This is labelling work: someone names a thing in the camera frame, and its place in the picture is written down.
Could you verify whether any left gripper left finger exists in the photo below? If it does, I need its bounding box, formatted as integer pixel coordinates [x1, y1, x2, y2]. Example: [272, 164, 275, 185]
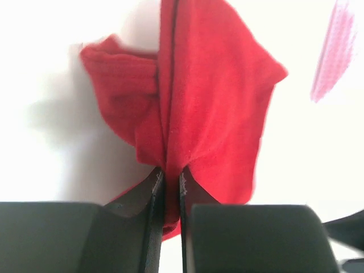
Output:
[1, 168, 164, 273]

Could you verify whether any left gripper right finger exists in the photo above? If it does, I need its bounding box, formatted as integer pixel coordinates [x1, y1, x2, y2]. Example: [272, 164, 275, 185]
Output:
[180, 168, 339, 272]

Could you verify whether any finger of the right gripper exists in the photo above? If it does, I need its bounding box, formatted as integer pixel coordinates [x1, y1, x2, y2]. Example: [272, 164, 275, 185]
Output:
[324, 211, 364, 251]

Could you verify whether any dark red t shirt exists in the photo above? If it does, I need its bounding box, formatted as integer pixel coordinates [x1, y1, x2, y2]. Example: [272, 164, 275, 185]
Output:
[80, 1, 287, 239]

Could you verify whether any white plastic basket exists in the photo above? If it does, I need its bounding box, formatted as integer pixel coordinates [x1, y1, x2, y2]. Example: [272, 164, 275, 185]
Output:
[311, 1, 361, 102]

